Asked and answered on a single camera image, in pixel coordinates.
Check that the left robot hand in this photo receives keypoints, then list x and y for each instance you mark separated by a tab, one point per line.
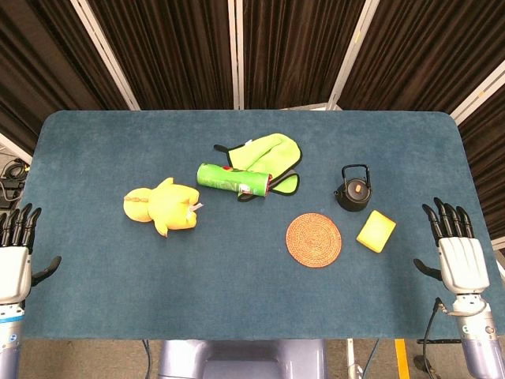
13	268

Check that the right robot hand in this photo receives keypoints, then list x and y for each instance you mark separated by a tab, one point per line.
461	260

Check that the yellow plush toy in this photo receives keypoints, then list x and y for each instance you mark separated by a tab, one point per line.
161	205

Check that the lavender robot base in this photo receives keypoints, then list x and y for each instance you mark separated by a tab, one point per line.
242	359

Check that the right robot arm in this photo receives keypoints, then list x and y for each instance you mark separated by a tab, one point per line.
475	335

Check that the yellow sponge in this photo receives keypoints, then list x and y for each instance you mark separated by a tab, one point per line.
376	231

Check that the yellow floor tape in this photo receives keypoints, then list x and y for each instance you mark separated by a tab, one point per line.
402	358

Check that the black cast iron teapot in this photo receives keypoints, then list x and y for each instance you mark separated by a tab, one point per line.
354	191

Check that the white table leg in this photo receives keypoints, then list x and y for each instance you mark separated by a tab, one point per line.
352	359

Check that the round woven coaster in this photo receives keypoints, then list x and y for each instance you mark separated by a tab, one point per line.
313	240

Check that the blue table mat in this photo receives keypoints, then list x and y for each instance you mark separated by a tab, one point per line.
252	276

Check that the green cloth with black trim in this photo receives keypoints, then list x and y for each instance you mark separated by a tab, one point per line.
268	158

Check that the green chips can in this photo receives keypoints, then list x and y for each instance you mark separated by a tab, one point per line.
233	182

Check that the white screen frame post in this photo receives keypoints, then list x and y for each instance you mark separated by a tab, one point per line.
479	91
349	55
106	55
236	55

